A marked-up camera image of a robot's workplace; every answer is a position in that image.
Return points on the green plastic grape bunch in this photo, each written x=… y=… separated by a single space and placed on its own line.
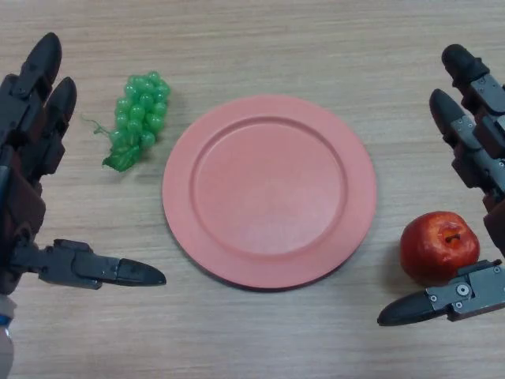
x=138 y=114

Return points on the pink round plate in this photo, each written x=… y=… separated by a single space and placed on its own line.
x=268 y=189

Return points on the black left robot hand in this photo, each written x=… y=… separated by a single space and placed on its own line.
x=23 y=158

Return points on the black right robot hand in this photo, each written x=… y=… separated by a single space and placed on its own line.
x=481 y=138

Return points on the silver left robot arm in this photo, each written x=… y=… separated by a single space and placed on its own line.
x=4 y=351

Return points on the red apple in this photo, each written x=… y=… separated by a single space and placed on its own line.
x=430 y=245

